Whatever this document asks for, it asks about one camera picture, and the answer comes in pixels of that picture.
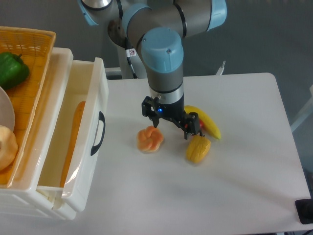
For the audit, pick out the yellow banana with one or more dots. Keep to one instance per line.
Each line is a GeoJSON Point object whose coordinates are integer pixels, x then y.
{"type": "Point", "coordinates": [208, 124]}

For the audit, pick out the white plug behind table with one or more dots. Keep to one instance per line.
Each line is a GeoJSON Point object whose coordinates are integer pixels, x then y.
{"type": "Point", "coordinates": [220, 70]}

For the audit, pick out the white plastic drawer cabinet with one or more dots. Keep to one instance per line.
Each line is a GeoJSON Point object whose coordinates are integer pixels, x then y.
{"type": "Point", "coordinates": [22, 197]}

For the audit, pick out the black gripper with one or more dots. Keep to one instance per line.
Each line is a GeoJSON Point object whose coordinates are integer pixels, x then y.
{"type": "Point", "coordinates": [175, 113]}

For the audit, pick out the white plate in basket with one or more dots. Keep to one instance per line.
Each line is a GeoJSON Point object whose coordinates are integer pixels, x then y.
{"type": "Point", "coordinates": [7, 114]}

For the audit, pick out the black drawer handle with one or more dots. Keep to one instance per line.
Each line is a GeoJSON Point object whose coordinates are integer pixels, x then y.
{"type": "Point", "coordinates": [99, 134]}

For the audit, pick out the white top drawer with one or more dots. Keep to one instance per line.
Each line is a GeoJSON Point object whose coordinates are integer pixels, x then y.
{"type": "Point", "coordinates": [70, 163]}

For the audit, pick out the white frame at right edge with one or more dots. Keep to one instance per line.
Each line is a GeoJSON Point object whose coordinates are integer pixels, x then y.
{"type": "Point", "coordinates": [303, 113]}

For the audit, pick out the long baguette bread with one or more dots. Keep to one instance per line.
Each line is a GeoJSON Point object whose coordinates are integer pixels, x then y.
{"type": "Point", "coordinates": [77, 117]}

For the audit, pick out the beige bun in basket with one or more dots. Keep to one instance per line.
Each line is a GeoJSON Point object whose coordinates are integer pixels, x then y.
{"type": "Point", "coordinates": [8, 147]}

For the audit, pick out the round knotted bread roll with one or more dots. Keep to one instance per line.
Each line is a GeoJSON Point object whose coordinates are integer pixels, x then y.
{"type": "Point", "coordinates": [149, 139]}

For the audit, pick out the green bell pepper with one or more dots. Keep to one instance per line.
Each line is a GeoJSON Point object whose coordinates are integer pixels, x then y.
{"type": "Point", "coordinates": [13, 70]}

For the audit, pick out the black device at table edge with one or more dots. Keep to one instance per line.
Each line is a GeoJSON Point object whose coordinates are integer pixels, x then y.
{"type": "Point", "coordinates": [304, 209]}

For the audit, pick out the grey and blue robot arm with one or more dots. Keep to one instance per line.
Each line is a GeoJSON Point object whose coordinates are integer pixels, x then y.
{"type": "Point", "coordinates": [156, 36]}

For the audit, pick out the orange wicker basket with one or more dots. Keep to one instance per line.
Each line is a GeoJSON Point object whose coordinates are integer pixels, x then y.
{"type": "Point", "coordinates": [35, 46]}

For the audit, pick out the yellow starfruit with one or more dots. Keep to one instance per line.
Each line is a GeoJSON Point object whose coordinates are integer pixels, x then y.
{"type": "Point", "coordinates": [197, 149]}

